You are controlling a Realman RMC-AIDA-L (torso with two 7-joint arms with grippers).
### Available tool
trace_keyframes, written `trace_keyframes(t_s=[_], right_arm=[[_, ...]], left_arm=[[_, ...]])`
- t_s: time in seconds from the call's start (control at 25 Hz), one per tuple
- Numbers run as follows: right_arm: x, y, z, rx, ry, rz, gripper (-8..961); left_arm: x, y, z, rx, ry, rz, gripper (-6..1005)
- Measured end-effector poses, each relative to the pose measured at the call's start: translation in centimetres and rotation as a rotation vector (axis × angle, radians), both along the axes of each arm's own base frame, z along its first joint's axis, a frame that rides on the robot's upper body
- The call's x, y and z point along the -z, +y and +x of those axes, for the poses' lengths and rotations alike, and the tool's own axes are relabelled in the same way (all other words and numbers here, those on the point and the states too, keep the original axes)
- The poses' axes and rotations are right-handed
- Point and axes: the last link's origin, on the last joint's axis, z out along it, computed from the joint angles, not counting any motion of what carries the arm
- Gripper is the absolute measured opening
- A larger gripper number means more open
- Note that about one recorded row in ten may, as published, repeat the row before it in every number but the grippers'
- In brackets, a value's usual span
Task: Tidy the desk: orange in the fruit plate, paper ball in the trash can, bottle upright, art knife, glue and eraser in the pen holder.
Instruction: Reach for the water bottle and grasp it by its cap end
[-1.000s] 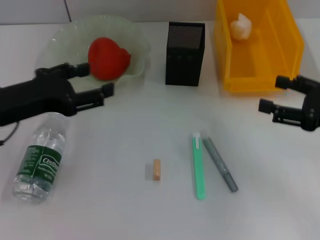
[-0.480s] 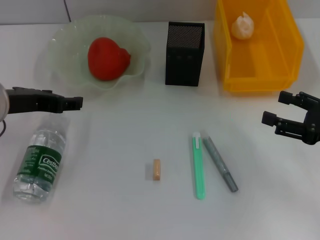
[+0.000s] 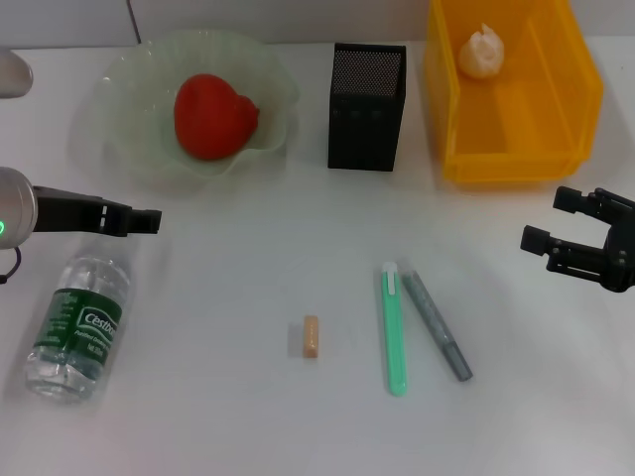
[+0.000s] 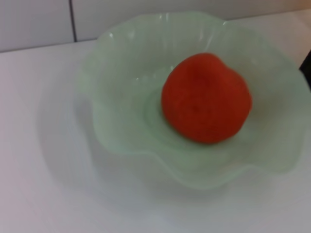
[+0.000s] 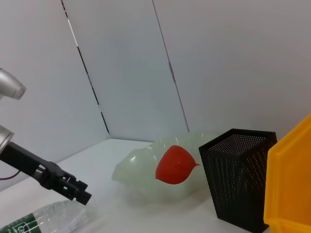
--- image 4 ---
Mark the pale green glass fruit plate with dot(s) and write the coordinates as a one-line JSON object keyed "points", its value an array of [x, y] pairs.
{"points": [[194, 102]]}

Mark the red-orange round fruit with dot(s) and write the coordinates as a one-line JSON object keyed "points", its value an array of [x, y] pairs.
{"points": [[206, 99]]}

